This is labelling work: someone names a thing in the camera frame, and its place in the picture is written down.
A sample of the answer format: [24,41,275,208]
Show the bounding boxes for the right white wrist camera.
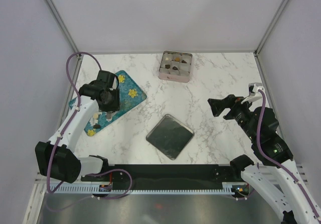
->
[241,82,264,104]

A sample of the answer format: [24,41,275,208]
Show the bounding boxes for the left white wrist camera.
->
[112,75,119,89]

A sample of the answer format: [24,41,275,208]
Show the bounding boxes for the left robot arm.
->
[35,70,120,183]

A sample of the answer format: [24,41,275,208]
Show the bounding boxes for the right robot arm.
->
[208,89,320,223]

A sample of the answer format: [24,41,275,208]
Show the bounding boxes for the square tin lid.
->
[145,114,194,160]

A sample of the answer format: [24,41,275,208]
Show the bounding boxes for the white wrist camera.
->
[241,82,264,104]
[112,75,119,89]

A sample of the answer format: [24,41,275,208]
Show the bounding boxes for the teal floral tray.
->
[84,70,147,137]

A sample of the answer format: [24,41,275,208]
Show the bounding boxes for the metal tongs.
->
[106,111,113,122]

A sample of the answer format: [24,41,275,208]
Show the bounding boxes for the slotted cable duct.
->
[55,182,249,195]

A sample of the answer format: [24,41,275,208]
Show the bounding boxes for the pink chocolate tin box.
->
[158,51,193,83]

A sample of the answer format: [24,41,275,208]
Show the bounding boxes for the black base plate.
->
[81,164,243,190]

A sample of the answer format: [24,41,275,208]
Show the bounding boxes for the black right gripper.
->
[207,93,258,141]

